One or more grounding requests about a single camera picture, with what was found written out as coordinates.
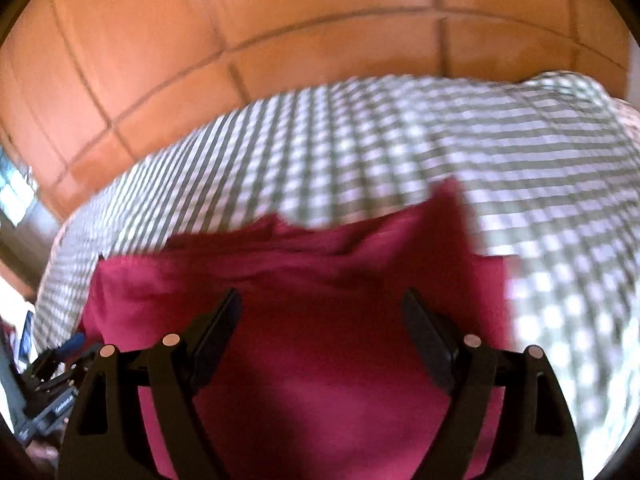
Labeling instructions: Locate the green white checked bedsheet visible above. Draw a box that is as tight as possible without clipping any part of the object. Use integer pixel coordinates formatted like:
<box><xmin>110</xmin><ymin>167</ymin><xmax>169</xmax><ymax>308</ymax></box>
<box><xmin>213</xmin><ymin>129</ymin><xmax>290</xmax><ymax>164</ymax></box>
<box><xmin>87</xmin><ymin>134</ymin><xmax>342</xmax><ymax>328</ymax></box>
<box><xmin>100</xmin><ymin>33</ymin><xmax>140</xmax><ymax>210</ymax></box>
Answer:
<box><xmin>32</xmin><ymin>72</ymin><xmax>640</xmax><ymax>476</ymax></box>

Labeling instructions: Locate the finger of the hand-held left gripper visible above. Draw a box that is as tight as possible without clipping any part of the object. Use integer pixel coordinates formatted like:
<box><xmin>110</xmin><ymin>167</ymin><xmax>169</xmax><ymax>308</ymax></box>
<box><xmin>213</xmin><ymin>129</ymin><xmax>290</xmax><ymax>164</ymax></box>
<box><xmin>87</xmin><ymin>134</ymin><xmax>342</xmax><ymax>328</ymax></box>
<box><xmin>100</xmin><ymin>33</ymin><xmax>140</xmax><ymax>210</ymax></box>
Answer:
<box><xmin>22</xmin><ymin>334</ymin><xmax>103</xmax><ymax>395</ymax></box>

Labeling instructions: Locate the bright window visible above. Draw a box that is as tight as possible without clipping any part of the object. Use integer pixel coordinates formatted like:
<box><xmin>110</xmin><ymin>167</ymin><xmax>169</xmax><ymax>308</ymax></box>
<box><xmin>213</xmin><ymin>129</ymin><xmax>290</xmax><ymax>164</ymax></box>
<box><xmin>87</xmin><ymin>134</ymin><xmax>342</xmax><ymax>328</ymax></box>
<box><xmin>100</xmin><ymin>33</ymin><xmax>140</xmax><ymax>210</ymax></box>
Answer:
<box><xmin>0</xmin><ymin>156</ymin><xmax>40</xmax><ymax>227</ymax></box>

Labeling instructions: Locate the dark red garment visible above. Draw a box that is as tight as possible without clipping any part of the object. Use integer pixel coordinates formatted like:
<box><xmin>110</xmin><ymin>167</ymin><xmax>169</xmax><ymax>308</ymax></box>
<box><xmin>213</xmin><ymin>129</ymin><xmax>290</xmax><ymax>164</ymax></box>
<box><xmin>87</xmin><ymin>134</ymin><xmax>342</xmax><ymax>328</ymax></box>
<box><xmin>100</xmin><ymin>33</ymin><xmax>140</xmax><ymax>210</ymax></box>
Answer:
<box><xmin>77</xmin><ymin>177</ymin><xmax>513</xmax><ymax>480</ymax></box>

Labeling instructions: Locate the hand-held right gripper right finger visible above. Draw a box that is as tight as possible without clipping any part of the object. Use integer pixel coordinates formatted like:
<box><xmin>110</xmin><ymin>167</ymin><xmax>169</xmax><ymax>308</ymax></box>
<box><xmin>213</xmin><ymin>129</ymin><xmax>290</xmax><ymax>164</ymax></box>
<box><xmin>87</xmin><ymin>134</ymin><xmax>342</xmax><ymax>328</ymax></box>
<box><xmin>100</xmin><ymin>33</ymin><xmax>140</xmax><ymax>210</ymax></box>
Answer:
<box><xmin>402</xmin><ymin>287</ymin><xmax>584</xmax><ymax>480</ymax></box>

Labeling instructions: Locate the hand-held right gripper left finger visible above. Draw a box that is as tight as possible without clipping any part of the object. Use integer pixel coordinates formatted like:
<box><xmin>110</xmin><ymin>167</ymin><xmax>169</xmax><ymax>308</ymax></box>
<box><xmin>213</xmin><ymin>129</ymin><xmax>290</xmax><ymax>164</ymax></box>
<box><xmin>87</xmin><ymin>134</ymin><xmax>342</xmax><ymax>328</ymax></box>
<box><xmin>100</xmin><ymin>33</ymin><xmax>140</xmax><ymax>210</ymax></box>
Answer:
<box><xmin>57</xmin><ymin>287</ymin><xmax>244</xmax><ymax>480</ymax></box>

